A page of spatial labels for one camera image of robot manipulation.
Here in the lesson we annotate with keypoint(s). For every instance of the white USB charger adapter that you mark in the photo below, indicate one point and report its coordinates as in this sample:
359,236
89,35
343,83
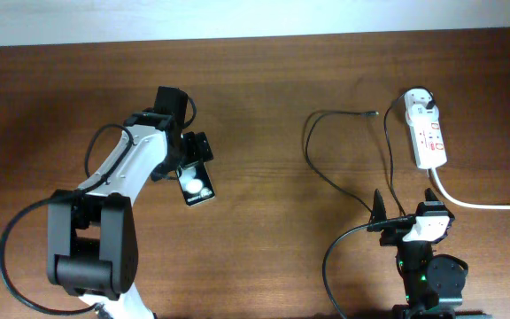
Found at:
420,107

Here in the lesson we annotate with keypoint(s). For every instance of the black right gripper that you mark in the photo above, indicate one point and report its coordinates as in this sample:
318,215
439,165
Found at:
391,237

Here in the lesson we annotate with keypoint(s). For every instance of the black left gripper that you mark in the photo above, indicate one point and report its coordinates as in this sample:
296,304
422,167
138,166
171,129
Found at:
198,147

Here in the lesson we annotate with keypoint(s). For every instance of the white power strip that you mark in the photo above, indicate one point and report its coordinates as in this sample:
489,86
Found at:
428,145

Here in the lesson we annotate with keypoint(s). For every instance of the black smartphone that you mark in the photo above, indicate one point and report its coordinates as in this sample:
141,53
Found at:
195,184

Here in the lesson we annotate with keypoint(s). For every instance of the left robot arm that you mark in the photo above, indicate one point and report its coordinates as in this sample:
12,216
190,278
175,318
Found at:
92,245

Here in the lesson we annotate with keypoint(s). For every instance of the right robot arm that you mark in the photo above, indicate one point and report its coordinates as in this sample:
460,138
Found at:
433,283

